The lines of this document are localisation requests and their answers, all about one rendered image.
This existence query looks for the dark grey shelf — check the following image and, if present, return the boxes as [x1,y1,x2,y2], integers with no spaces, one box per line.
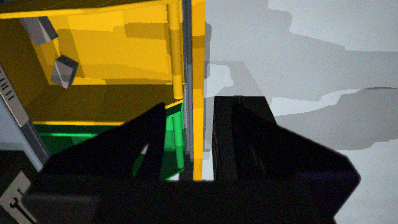
[0,0,194,180]

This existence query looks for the dark olive green case with orange latches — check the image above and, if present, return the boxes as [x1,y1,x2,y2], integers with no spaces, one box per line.
[0,150,40,224]

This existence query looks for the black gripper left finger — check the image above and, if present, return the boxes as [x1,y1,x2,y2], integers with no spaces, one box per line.
[37,103,167,180]

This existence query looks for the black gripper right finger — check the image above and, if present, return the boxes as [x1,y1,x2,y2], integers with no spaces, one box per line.
[231,102,361,218]

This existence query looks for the yellow vertical bar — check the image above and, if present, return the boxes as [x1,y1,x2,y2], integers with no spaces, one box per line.
[191,0,205,180]

